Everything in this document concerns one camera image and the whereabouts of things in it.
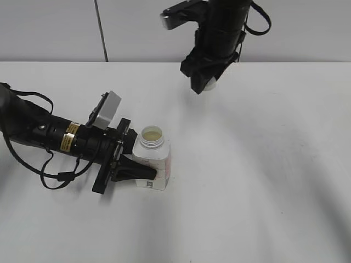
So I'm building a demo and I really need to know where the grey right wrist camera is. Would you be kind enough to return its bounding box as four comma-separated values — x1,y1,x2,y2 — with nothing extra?
160,0,208,30

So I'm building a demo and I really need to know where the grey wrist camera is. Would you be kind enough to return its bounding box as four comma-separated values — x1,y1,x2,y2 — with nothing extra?
160,0,208,30
85,90,122,130

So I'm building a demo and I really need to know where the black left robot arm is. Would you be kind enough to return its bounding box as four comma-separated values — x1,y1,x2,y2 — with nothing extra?
1,82,157,194

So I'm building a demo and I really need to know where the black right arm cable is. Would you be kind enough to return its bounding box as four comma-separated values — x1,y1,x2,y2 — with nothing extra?
236,0,272,64

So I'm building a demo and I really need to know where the white square plastic bottle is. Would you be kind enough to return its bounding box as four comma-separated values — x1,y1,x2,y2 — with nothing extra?
132,125,171,190

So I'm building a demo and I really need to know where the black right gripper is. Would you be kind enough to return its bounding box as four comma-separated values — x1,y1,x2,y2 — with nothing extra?
180,48,238,95

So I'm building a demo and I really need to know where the white round bottle cap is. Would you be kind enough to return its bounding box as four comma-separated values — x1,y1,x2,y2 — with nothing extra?
203,77,217,92

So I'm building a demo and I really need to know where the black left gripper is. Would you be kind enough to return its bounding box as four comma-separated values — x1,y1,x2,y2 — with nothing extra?
71,118,157,194

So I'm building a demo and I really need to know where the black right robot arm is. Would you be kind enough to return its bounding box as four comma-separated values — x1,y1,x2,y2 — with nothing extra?
180,1,252,94

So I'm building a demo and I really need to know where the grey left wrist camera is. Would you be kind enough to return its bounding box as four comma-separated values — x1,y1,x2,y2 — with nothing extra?
85,90,122,130

